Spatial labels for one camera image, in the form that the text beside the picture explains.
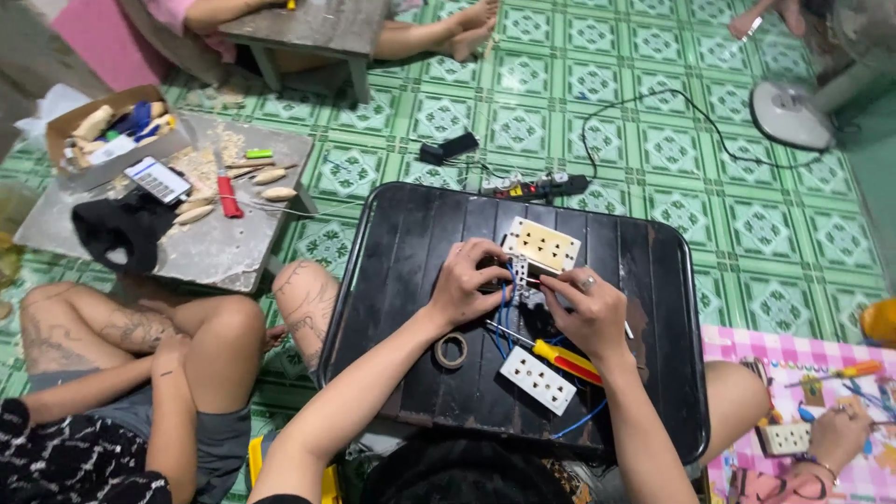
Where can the black power adapter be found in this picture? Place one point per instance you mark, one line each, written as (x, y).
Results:
(448, 148)

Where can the white socket face plate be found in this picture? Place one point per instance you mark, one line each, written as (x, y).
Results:
(537, 380)

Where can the person's leg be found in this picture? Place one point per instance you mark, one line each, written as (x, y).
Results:
(735, 406)

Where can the small white socket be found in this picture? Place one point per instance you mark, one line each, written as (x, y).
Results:
(785, 438)

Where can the cardboard box of tools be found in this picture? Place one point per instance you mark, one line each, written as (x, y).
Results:
(105, 140)

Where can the carved wooden piece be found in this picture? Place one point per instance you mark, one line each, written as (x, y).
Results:
(194, 215)
(196, 203)
(269, 176)
(278, 194)

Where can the cream socket face plate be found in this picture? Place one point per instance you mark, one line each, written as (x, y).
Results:
(542, 243)

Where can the black metal tray table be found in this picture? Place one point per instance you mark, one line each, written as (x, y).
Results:
(413, 280)

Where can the white plastic bag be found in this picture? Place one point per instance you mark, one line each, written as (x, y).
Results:
(52, 112)

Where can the black power strip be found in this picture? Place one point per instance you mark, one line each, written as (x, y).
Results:
(539, 187)

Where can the yellow plastic container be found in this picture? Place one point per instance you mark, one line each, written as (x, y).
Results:
(880, 322)

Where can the black cloth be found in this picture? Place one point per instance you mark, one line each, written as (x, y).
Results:
(122, 227)

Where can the person's left hand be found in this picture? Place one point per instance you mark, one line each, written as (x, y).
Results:
(462, 287)

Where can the smartphone with white screen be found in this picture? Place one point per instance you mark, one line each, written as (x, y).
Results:
(157, 180)

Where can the person's right hand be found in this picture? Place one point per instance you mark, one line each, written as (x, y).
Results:
(595, 318)

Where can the grey low table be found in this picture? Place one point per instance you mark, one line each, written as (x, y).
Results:
(224, 245)

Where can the grey socket module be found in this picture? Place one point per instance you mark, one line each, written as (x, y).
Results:
(521, 276)

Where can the pink cushion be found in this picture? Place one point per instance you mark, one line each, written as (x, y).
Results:
(105, 42)

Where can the yellow plastic box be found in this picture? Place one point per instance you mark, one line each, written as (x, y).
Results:
(255, 462)

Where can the green lighter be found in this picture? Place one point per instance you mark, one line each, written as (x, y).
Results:
(259, 153)

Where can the pink checked play mat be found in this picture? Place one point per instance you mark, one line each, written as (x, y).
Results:
(805, 350)

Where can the brown tape roll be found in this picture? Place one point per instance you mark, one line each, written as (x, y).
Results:
(439, 350)

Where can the wooden low table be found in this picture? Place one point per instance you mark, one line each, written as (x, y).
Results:
(315, 24)

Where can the thin wooden stick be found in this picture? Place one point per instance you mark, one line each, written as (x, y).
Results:
(248, 164)

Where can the grey standing fan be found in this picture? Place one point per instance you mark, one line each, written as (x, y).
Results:
(791, 115)

